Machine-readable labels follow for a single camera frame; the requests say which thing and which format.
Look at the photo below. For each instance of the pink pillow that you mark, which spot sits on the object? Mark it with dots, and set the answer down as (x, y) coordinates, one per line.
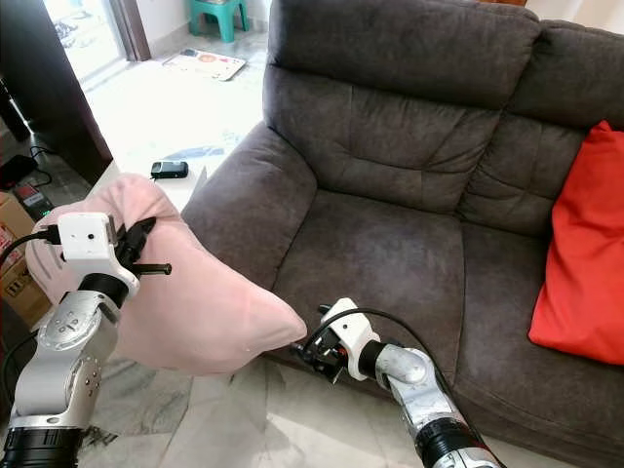
(214, 312)

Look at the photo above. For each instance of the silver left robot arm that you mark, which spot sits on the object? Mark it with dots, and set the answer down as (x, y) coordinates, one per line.
(58, 370)

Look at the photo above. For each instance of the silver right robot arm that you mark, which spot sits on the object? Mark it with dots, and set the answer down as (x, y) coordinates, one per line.
(424, 400)

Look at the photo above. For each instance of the dark brown fabric sofa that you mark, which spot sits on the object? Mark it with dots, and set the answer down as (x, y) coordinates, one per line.
(390, 195)

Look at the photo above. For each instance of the printed floor mat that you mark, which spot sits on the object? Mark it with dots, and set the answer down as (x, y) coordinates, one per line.
(205, 62)

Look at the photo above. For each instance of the red pillow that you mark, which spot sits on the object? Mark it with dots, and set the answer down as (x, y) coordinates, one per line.
(585, 263)

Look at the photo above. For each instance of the white side table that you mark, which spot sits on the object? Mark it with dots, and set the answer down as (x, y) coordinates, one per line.
(166, 190)

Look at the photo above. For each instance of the black handheld device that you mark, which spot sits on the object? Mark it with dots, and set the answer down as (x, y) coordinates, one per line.
(170, 170)

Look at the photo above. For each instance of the black device with green light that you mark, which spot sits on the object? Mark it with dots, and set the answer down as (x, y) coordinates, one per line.
(37, 202)

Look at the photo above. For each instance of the brown cardboard box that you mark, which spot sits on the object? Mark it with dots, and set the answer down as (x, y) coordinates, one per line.
(15, 283)

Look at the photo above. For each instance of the black charger box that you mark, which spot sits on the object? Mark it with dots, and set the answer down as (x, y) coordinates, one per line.
(18, 173)

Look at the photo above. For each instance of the dark brown upholstered seat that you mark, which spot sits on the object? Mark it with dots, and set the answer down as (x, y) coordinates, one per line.
(6, 380)

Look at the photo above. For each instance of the green plastic chair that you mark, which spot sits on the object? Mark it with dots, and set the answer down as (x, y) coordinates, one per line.
(219, 12)

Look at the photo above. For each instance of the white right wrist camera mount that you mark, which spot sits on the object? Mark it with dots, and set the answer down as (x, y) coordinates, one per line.
(349, 331)

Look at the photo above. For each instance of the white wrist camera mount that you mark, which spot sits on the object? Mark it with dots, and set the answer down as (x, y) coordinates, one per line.
(85, 237)
(349, 331)

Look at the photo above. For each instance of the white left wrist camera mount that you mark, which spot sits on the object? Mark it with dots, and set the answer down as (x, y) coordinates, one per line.
(85, 237)

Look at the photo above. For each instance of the brown door frame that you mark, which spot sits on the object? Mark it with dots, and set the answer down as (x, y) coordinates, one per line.
(129, 27)

